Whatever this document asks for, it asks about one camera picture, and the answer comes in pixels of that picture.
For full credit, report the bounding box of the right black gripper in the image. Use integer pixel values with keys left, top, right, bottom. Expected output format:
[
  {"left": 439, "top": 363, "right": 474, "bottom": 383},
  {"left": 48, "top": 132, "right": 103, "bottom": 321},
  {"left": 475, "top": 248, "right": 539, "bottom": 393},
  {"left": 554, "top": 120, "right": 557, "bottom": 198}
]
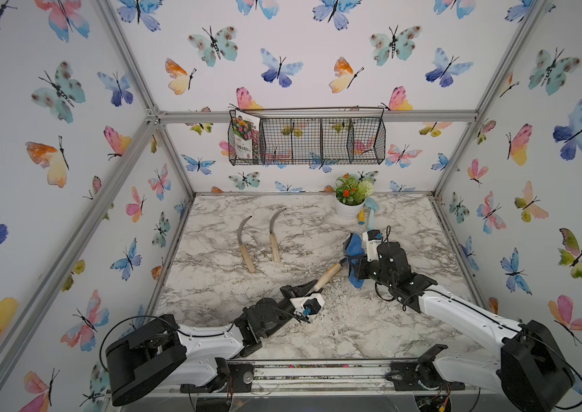
[{"left": 346, "top": 253, "right": 396, "bottom": 294}]

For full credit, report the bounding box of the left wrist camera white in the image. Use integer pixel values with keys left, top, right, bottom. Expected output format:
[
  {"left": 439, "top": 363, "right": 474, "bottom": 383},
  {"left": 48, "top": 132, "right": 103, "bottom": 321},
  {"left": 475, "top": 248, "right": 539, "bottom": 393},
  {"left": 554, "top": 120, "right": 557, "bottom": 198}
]
[{"left": 290, "top": 293, "right": 325, "bottom": 323}]

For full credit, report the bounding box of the blue grey rag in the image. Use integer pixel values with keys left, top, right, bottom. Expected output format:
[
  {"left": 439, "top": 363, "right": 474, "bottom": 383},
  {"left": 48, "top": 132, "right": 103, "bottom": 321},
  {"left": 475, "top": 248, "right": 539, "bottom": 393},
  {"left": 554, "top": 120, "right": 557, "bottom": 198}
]
[{"left": 344, "top": 233, "right": 368, "bottom": 289}]

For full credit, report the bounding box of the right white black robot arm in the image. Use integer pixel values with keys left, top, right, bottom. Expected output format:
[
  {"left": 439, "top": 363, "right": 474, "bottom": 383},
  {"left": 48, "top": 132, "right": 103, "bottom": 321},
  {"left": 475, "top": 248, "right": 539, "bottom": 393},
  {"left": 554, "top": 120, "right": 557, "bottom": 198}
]
[{"left": 344, "top": 234, "right": 576, "bottom": 411}]

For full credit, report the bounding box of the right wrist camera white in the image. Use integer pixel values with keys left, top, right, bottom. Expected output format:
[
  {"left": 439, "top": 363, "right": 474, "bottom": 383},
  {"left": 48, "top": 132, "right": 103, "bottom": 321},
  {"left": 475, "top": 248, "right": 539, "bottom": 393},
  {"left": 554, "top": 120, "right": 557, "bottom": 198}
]
[{"left": 362, "top": 229, "right": 383, "bottom": 262}]

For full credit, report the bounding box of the aluminium front rail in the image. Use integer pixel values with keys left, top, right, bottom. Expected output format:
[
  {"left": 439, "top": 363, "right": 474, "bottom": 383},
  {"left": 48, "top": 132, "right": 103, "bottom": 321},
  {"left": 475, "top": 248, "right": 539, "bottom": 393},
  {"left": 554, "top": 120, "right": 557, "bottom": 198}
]
[{"left": 109, "top": 354, "right": 519, "bottom": 406}]

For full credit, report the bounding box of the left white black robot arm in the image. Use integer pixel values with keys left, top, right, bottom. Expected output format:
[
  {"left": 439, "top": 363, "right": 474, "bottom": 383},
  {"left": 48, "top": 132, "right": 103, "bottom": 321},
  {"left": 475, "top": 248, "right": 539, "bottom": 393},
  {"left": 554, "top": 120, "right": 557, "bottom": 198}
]
[{"left": 105, "top": 280, "right": 326, "bottom": 407}]

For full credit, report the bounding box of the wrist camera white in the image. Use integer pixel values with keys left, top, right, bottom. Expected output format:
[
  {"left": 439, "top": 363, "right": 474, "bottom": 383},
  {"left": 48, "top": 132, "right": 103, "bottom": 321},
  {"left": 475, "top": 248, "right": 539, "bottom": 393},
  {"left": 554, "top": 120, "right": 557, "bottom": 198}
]
[
  {"left": 290, "top": 293, "right": 325, "bottom": 323},
  {"left": 362, "top": 229, "right": 383, "bottom": 262}
]

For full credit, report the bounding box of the white pot with plant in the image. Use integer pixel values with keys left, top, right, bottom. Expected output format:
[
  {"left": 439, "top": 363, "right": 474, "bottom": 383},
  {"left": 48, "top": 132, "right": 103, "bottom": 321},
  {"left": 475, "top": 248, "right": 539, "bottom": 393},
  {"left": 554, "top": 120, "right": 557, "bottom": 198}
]
[{"left": 335, "top": 173, "right": 375, "bottom": 221}]

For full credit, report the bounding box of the black wire wall basket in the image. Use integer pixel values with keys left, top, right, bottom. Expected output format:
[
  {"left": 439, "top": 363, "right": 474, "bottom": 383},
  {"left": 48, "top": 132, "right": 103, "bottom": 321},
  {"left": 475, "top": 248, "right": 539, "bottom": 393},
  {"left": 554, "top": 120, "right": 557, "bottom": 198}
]
[{"left": 228, "top": 106, "right": 386, "bottom": 166}]

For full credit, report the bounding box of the seed packet in basket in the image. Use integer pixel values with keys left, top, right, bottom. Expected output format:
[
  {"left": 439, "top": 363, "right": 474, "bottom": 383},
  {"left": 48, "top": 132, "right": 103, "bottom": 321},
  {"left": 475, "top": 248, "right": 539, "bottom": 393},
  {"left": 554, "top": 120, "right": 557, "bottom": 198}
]
[{"left": 231, "top": 110, "right": 260, "bottom": 161}]

